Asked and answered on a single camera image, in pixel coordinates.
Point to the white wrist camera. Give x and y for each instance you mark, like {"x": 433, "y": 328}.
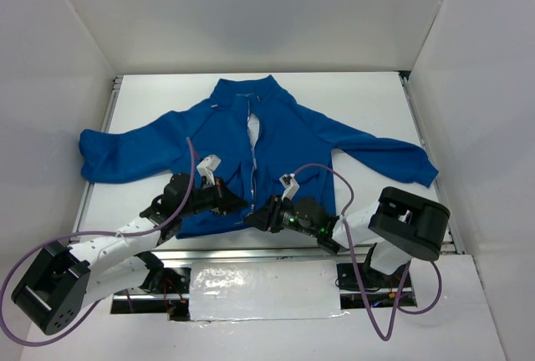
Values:
{"x": 290, "y": 185}
{"x": 206, "y": 169}

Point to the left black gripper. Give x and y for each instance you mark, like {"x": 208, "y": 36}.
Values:
{"x": 221, "y": 198}

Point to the blue zip jacket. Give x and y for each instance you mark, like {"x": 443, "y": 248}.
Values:
{"x": 260, "y": 132}

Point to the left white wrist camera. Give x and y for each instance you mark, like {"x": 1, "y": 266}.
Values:
{"x": 206, "y": 169}

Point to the aluminium table frame rail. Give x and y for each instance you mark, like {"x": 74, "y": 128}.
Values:
{"x": 245, "y": 255}

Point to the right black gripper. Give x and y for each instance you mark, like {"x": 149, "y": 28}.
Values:
{"x": 272, "y": 214}

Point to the white front panel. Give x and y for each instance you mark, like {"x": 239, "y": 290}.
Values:
{"x": 278, "y": 290}

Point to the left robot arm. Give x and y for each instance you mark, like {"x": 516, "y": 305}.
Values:
{"x": 62, "y": 280}

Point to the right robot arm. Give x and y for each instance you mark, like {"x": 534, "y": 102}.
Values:
{"x": 406, "y": 226}

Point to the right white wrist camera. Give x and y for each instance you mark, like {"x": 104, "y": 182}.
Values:
{"x": 290, "y": 185}

